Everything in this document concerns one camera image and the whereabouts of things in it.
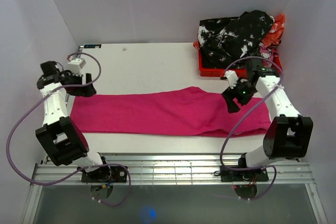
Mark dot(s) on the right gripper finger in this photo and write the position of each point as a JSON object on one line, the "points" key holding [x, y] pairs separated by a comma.
{"points": [[227, 95], [232, 107]]}

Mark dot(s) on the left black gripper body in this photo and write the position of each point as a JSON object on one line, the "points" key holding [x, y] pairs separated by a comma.
{"points": [[72, 79]]}

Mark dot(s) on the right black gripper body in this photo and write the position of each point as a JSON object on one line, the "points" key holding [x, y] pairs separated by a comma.
{"points": [[242, 92]]}

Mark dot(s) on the pink trousers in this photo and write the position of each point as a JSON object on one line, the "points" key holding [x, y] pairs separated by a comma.
{"points": [[187, 112]]}

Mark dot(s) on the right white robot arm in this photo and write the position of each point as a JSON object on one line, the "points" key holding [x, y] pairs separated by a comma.
{"points": [[289, 133]]}

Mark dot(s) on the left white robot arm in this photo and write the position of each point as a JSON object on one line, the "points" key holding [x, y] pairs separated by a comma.
{"points": [[59, 136]]}

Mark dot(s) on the red plastic bin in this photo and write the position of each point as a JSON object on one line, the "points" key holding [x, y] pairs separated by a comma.
{"points": [[208, 72]]}

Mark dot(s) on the black label sticker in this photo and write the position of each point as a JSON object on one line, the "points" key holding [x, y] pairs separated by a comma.
{"points": [[92, 46]]}

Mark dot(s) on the pink white patterned garment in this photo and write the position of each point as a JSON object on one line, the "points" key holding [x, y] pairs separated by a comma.
{"points": [[269, 52]]}

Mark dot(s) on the black white patterned garment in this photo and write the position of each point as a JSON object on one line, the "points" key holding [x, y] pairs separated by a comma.
{"points": [[224, 40]]}

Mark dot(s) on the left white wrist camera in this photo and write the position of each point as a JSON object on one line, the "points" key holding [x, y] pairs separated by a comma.
{"points": [[75, 65]]}

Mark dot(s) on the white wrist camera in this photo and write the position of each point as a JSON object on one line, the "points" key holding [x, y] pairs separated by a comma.
{"points": [[231, 77], [75, 65]]}

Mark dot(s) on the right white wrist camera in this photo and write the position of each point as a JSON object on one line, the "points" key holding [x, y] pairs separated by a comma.
{"points": [[231, 77]]}

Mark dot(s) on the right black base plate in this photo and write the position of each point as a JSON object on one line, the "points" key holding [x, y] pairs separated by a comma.
{"points": [[226, 175]]}

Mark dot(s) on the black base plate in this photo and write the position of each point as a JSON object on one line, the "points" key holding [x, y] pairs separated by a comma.
{"points": [[226, 175], [114, 174]]}

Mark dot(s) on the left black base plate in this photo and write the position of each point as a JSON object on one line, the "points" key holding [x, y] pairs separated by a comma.
{"points": [[114, 174]]}

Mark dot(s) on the aluminium frame rail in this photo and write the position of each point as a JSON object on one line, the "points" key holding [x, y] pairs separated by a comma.
{"points": [[197, 169]]}

